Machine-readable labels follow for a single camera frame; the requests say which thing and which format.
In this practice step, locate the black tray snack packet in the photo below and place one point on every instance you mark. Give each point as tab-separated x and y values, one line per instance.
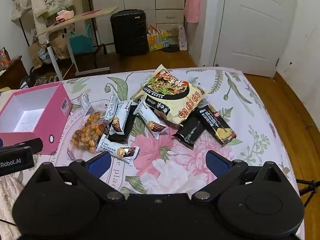
127	133

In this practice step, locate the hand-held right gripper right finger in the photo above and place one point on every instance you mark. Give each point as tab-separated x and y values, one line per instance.
218	165

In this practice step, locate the white snack bar packet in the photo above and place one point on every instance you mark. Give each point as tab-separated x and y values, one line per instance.
111	108
150	120
120	120
117	150

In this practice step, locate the black tripod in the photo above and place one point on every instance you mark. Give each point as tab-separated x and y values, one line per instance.
308	187

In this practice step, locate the wooden top side table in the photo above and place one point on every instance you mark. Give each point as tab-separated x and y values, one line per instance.
82	17

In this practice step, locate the pink cardboard box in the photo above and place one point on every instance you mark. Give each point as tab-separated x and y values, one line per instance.
53	120

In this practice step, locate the pink item on table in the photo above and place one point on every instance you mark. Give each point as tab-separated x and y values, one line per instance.
65	15

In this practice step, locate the cream instant noodle packet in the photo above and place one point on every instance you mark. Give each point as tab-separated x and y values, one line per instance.
175	97

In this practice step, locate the black suitcase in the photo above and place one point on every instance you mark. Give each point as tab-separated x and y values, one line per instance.
130	32

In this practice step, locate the shiny black snack packet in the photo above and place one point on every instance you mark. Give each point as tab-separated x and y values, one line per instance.
190	132

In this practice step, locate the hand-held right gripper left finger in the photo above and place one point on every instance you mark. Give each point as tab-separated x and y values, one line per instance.
99	163

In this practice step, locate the white lace garment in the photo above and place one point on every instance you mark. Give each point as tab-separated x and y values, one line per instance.
50	2

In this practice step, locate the white door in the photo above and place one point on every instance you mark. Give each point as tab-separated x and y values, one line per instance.
255	27

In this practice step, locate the colourful gift bag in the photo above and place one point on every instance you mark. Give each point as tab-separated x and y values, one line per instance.
157	41

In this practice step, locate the floral bed sheet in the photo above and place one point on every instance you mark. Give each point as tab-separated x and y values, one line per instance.
172	152

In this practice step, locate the brown paper bag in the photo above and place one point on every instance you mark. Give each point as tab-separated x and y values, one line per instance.
58	46

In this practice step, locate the black cracker box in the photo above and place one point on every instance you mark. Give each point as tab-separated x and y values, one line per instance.
217	125

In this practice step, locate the teal shopping bag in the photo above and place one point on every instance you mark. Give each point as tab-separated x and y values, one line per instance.
81	42

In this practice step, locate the pair of shoes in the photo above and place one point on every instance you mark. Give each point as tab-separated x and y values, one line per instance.
45	80

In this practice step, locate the beige tote bag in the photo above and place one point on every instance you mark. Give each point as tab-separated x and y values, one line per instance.
21	7

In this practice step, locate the pink paper bag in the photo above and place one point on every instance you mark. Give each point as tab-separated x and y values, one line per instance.
193	8

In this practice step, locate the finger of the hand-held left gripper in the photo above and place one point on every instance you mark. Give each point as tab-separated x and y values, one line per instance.
33	145

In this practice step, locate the wooden nightstand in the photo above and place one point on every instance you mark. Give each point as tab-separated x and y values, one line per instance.
12	73

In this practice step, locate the bag of colourful coated nuts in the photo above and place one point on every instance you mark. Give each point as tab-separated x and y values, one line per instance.
87	132

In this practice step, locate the white plastic bag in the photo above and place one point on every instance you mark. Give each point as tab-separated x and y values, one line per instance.
182	38

